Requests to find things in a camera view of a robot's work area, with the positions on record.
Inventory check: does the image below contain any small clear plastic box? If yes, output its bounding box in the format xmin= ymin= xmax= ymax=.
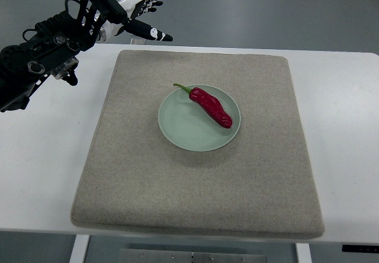
xmin=130 ymin=38 xmax=146 ymax=46

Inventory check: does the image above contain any metal base plate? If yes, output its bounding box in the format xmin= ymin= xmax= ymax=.
xmin=118 ymin=249 xmax=267 ymax=263

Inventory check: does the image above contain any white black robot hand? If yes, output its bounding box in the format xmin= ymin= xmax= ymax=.
xmin=78 ymin=0 xmax=173 ymax=43

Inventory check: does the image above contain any black table control panel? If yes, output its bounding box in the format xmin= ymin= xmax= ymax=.
xmin=342 ymin=245 xmax=379 ymax=254

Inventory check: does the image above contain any red chili pepper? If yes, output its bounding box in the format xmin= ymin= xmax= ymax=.
xmin=173 ymin=83 xmax=233 ymax=129

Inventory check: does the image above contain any white right table leg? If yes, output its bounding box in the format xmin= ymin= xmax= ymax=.
xmin=295 ymin=243 xmax=312 ymax=263

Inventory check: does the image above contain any white left table leg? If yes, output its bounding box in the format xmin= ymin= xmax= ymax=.
xmin=69 ymin=235 xmax=90 ymax=263

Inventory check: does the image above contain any beige felt mat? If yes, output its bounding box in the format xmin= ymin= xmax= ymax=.
xmin=71 ymin=50 xmax=325 ymax=239

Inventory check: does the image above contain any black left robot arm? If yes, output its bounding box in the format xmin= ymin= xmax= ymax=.
xmin=1 ymin=0 xmax=98 ymax=112

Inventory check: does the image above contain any light green plate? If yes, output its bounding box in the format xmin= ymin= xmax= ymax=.
xmin=158 ymin=85 xmax=242 ymax=152

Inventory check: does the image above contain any white table leg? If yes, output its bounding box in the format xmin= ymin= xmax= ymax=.
xmin=295 ymin=243 xmax=312 ymax=263
xmin=69 ymin=235 xmax=90 ymax=263

